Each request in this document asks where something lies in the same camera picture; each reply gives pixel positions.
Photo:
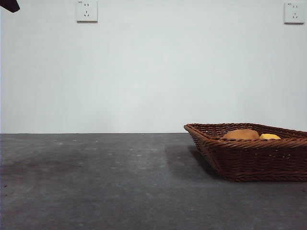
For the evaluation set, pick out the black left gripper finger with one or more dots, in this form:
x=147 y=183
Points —
x=9 y=4

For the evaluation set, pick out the brown toy potato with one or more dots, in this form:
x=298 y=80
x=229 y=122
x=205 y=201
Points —
x=242 y=134

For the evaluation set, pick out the yellow bumpy toy vegetable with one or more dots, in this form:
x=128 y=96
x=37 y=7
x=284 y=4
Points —
x=269 y=136

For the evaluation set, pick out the brown wicker basket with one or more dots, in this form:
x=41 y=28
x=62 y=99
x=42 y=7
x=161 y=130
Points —
x=259 y=158

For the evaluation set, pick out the white wall socket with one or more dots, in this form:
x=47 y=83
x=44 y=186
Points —
x=292 y=14
x=87 y=12

